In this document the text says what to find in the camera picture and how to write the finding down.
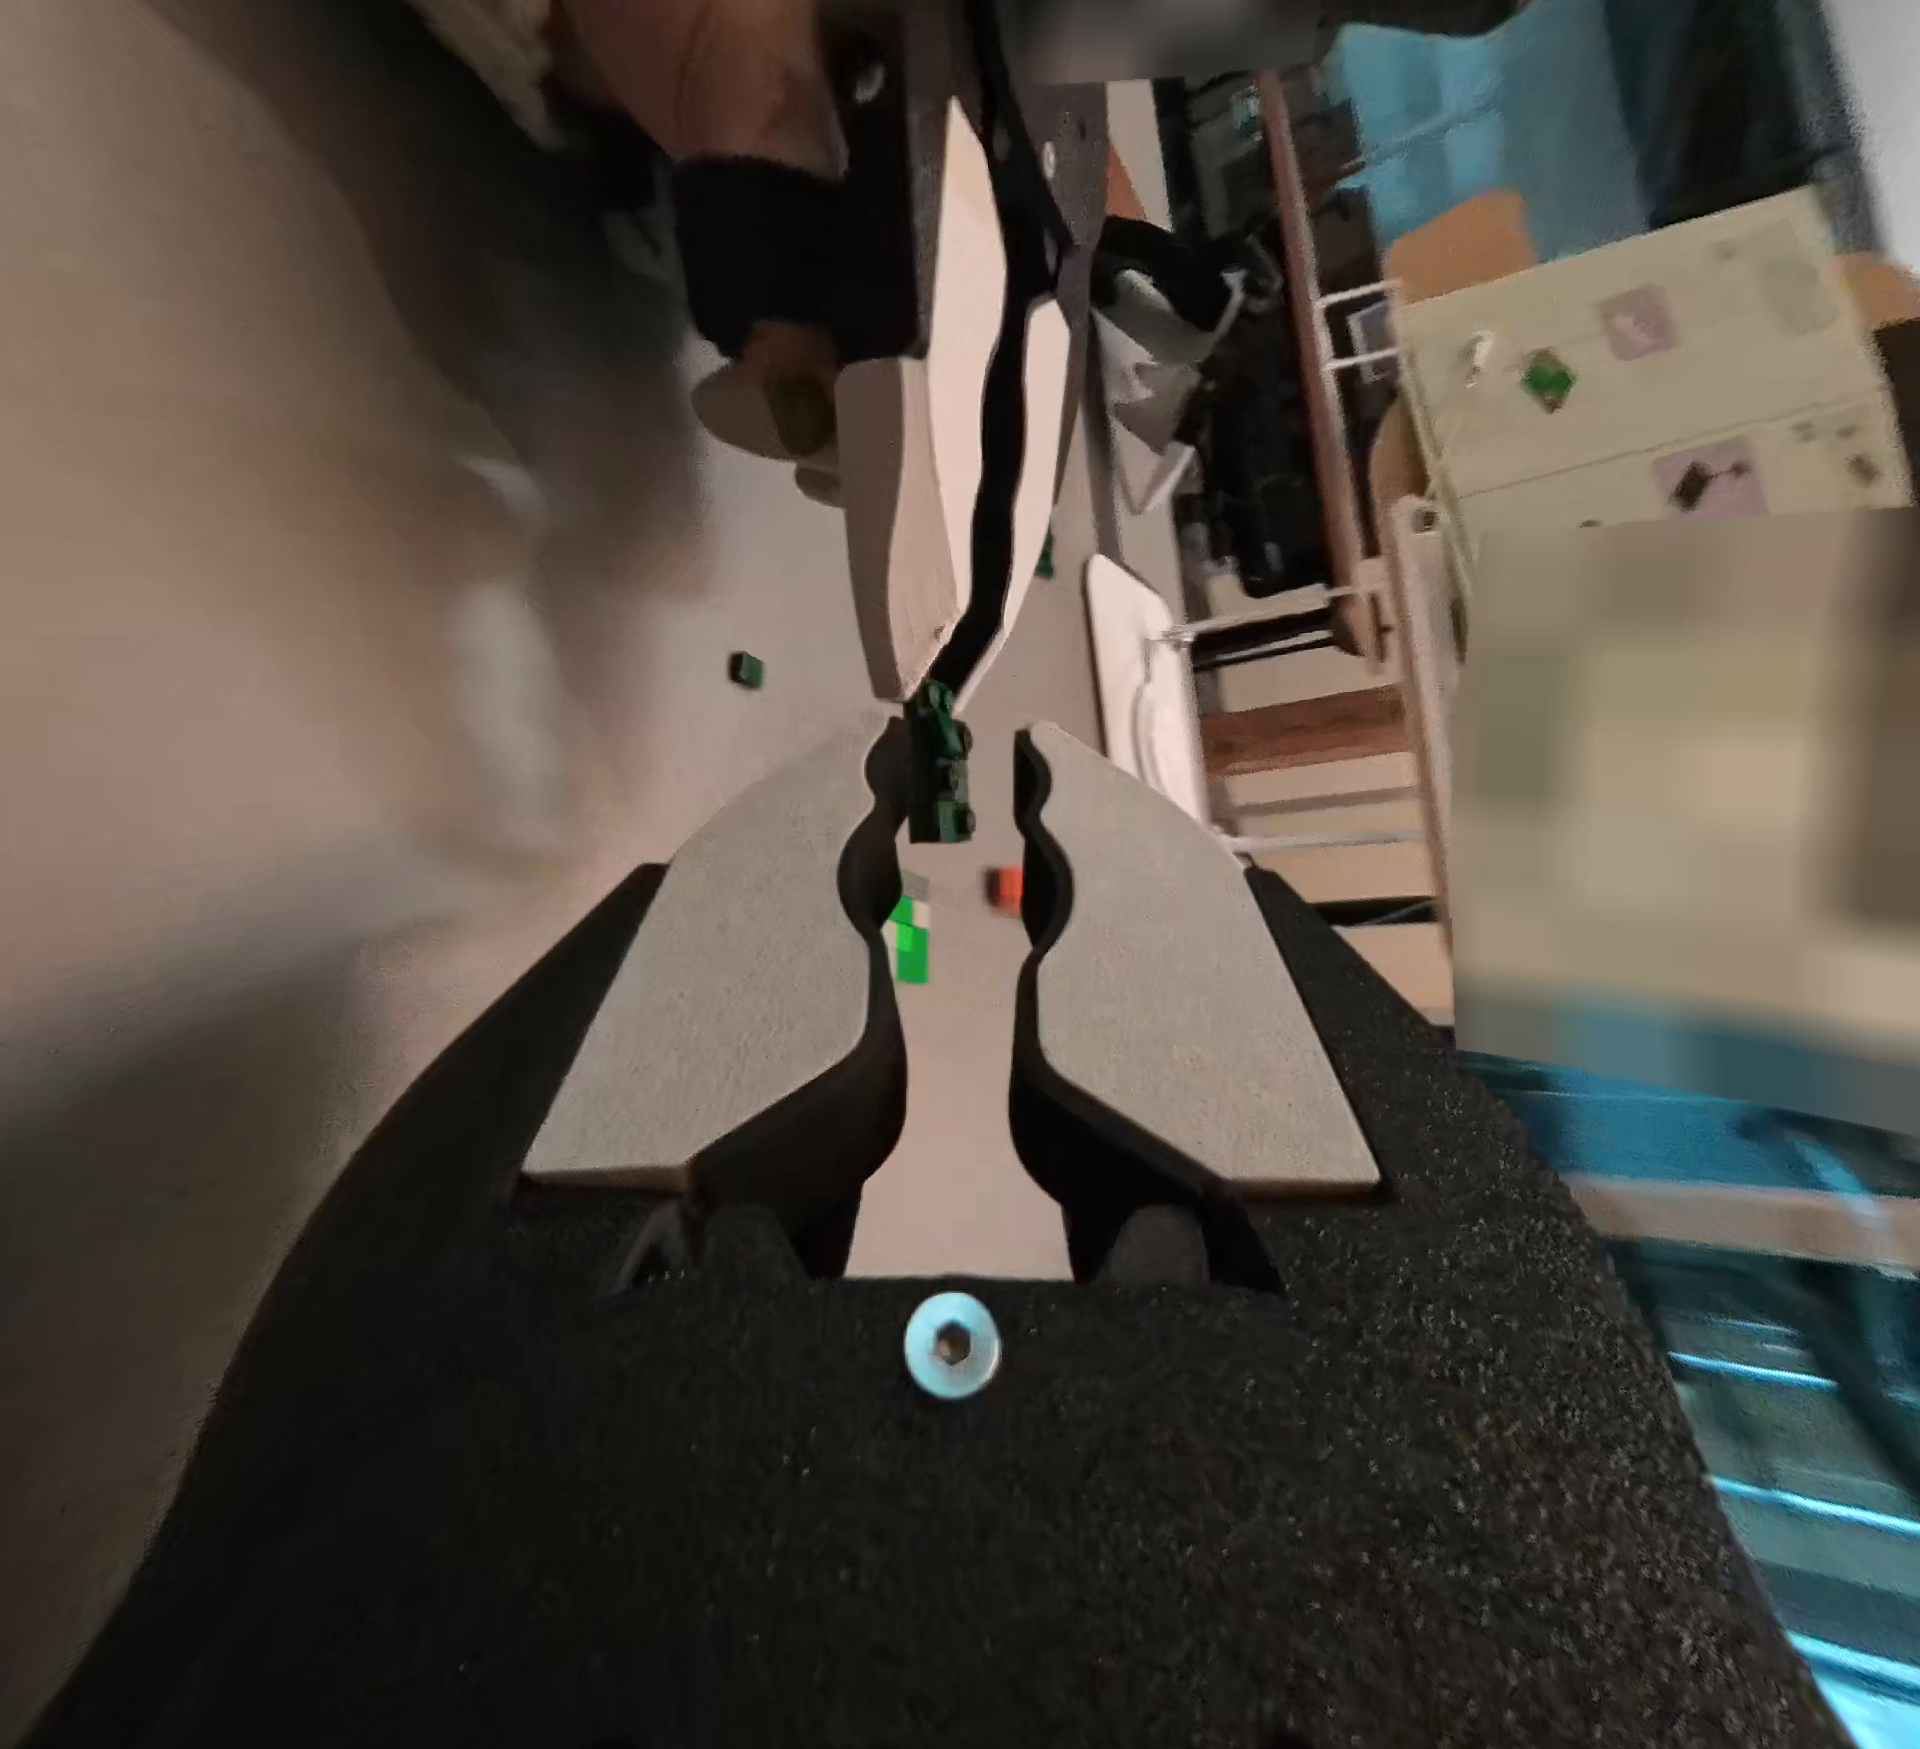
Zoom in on glass partition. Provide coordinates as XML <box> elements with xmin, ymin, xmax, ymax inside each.
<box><xmin>1328</xmin><ymin>0</ymin><xmax>1860</xmax><ymax>310</ymax></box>

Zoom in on dark green lego plate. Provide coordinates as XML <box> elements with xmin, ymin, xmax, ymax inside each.
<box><xmin>901</xmin><ymin>676</ymin><xmax>981</xmax><ymax>841</ymax></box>

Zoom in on clear plastic bag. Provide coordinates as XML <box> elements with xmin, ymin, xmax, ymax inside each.
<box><xmin>1092</xmin><ymin>218</ymin><xmax>1250</xmax><ymax>512</ymax></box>

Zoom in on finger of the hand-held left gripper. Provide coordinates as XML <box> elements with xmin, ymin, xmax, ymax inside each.
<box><xmin>830</xmin><ymin>96</ymin><xmax>1006</xmax><ymax>702</ymax></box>
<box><xmin>943</xmin><ymin>297</ymin><xmax>1077</xmax><ymax>713</ymax></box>

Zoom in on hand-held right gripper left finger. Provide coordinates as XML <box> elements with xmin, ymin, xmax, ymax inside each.
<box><xmin>517</xmin><ymin>713</ymin><xmax>914</xmax><ymax>1272</ymax></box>

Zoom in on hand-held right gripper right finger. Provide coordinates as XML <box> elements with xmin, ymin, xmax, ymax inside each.
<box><xmin>1009</xmin><ymin>722</ymin><xmax>1384</xmax><ymax>1272</ymax></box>

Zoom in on person's left hand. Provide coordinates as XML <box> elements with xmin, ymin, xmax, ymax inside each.
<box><xmin>553</xmin><ymin>0</ymin><xmax>847</xmax><ymax>461</ymax></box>

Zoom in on white tray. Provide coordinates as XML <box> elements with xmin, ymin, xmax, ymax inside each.
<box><xmin>1082</xmin><ymin>552</ymin><xmax>1209</xmax><ymax>830</ymax></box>

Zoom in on lego instruction booklet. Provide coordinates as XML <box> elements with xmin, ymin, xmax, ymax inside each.
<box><xmin>1395</xmin><ymin>182</ymin><xmax>1920</xmax><ymax>535</ymax></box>

